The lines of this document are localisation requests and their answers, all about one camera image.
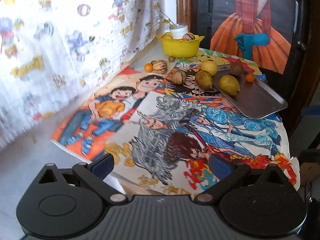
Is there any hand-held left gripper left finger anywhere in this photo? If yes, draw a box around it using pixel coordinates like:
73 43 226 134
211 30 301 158
35 153 128 204

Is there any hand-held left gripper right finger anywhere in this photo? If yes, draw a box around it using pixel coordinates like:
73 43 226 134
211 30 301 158
194 154 292 204

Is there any grey metal tray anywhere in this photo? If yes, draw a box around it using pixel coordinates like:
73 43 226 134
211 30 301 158
211 64 288 119

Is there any green-yellow pear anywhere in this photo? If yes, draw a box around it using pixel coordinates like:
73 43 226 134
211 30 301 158
219 75 241 96
195 70 213 90

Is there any brown kiwi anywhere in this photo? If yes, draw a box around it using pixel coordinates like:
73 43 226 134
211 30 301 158
229 61 244 76

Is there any yellow lemon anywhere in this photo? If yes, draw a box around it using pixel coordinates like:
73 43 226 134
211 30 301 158
200 60 219 76

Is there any pale striped pepino melon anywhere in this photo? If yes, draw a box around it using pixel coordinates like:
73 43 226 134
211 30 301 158
153 60 168 72

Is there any swordsman drawing paper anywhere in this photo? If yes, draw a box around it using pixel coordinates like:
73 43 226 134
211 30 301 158
104 90 300 198

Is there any two boys drawing paper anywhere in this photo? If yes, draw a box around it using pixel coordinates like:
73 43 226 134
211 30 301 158
51 67 163 161

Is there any dark striped pepino melon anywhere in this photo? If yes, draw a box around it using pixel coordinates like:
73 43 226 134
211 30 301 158
170 70 187 84

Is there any yellow plastic bowl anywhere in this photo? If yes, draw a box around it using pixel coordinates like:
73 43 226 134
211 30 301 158
156 32 205 58

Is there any white printed blanket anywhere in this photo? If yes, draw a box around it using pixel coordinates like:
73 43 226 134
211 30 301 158
0 0 167 150

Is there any white jar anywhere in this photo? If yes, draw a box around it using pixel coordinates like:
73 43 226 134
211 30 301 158
169 23 189 40

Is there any black door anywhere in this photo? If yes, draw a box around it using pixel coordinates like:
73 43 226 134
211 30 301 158
195 0 320 135

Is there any wall poster orange dress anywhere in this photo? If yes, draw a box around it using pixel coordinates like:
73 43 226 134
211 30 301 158
209 0 298 75

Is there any wooden door frame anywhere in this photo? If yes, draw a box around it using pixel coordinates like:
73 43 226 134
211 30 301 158
176 0 200 48

